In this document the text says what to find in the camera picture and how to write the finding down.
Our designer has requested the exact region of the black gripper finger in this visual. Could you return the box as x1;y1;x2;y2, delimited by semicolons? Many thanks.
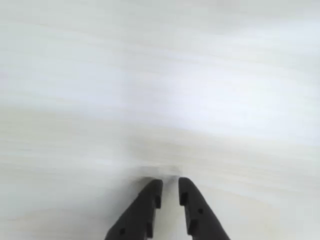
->
104;178;164;240
178;177;231;240

